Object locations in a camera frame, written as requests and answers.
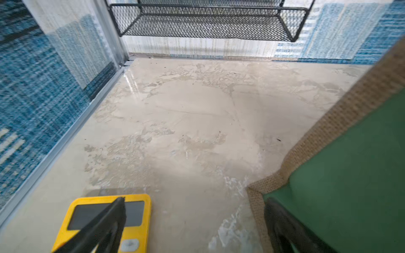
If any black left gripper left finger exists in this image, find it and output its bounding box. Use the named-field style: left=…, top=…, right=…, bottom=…
left=55, top=197, right=127, bottom=253

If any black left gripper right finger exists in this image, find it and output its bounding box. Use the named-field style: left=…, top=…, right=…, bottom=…
left=264, top=198, right=336, bottom=253

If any green Christmas burlap tote bag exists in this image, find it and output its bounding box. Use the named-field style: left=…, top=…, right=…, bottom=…
left=246, top=40, right=405, bottom=253

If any yellow calculator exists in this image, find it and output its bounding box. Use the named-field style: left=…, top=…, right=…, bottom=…
left=52, top=194, right=152, bottom=253

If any black wire mesh shelf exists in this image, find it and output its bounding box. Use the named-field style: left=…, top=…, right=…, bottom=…
left=105, top=1, right=315, bottom=42

